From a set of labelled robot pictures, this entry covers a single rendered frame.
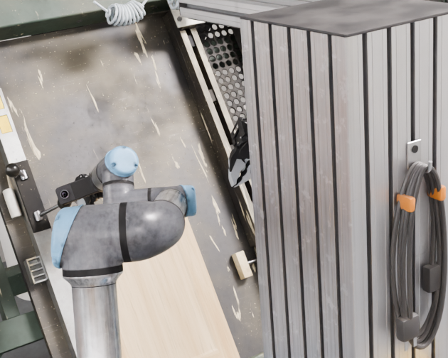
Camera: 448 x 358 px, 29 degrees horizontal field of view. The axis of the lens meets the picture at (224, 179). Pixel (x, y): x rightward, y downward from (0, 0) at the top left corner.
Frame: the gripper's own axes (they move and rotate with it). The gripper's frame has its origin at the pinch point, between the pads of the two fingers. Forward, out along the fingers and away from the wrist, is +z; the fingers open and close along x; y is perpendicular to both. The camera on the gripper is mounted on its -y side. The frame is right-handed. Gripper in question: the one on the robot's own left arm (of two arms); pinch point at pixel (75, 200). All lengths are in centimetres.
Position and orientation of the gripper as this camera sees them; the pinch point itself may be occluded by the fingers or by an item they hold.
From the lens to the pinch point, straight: 237.8
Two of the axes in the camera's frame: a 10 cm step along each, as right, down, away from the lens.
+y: 8.4, -2.5, 4.9
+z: -4.2, 2.8, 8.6
